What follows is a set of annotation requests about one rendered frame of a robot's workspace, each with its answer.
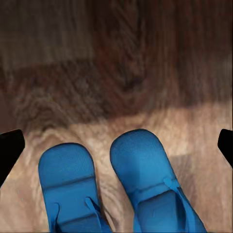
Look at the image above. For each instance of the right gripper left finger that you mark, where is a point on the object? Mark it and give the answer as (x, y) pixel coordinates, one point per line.
(12, 145)

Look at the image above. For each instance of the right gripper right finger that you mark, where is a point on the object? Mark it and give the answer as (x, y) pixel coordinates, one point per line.
(225, 144)

